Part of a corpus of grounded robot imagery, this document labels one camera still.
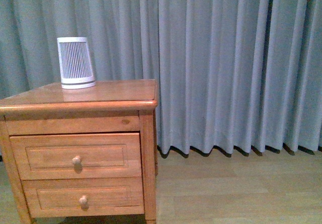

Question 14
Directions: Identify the wooden nightstand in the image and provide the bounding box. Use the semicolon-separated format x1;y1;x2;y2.
1;80;158;223

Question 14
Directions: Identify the white ribbed air purifier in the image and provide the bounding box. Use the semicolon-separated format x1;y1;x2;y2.
57;37;96;90

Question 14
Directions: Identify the drawer round knob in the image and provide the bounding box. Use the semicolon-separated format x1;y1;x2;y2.
72;156;82;166
79;195;88;208

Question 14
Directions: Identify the upper drawer round knob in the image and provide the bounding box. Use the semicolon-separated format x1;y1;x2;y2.
72;156;82;166

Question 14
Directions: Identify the lower drawer round knob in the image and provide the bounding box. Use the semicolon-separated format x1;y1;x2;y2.
79;195;88;208

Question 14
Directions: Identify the wooden drawer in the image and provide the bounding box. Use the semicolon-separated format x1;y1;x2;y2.
10;133;141;180
23;177;144;217

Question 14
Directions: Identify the grey curtain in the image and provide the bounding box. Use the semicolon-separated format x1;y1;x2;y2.
1;0;321;154

